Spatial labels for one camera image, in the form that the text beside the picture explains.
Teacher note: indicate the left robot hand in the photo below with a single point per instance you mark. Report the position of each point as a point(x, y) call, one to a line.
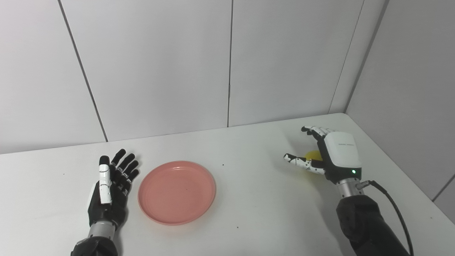
point(108, 193)

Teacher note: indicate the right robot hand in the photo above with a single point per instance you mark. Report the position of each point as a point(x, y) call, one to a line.
point(337, 154)

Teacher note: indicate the yellow lemon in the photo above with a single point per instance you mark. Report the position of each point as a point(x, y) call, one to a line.
point(313, 155)

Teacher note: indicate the pink round plate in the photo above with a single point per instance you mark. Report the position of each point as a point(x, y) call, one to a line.
point(177, 192)

